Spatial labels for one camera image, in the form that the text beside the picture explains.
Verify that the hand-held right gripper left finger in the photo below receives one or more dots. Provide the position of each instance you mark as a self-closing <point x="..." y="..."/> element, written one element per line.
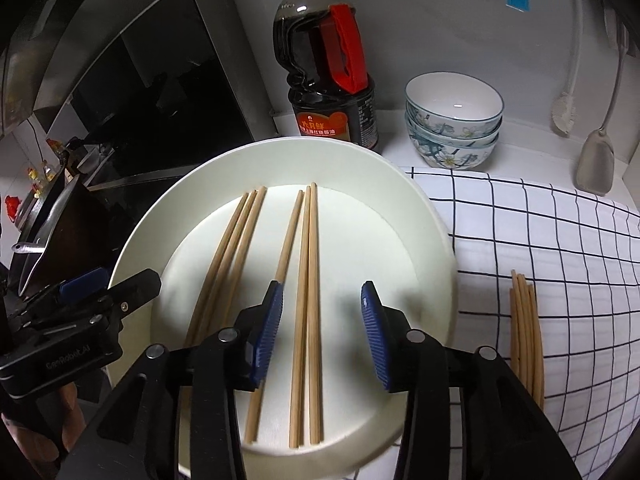
<point x="267" y="335"/>

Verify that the metal spatula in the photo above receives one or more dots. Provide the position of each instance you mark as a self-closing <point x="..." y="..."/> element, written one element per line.
<point x="595" y="165"/>

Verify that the white black checked cloth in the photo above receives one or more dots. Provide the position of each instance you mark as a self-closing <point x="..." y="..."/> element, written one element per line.
<point x="550" y="240"/>

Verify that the wooden chopstick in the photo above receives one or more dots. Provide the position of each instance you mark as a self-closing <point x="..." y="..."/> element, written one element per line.
<point x="290" y="240"/>
<point x="220" y="265"/>
<point x="314" y="310"/>
<point x="230" y="260"/>
<point x="302" y="310"/>
<point x="242" y="255"/>

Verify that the person's left hand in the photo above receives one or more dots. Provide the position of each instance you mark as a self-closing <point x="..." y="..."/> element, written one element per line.
<point x="67" y="410"/>

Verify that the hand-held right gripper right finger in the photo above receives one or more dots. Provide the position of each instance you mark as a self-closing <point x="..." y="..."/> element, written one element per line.
<point x="375" y="340"/>

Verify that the black range hood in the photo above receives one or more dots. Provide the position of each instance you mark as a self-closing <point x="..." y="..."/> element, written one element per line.
<point x="150" y="85"/>

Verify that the floral ceramic bowl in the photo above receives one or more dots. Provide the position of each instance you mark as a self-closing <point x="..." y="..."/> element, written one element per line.
<point x="452" y="95"/>
<point x="425" y="122"/>
<point x="450" y="152"/>

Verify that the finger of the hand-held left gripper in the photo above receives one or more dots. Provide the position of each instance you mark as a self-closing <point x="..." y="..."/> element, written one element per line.
<point x="82" y="280"/>
<point x="135" y="287"/>

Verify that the white dish brush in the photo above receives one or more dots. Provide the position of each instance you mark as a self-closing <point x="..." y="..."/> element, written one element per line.
<point x="567" y="110"/>

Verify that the bundle of wooden chopsticks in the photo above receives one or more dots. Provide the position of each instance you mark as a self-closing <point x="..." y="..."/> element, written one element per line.
<point x="525" y="335"/>

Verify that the white round tray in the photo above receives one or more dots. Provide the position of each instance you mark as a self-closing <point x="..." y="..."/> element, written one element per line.
<point x="350" y="260"/>

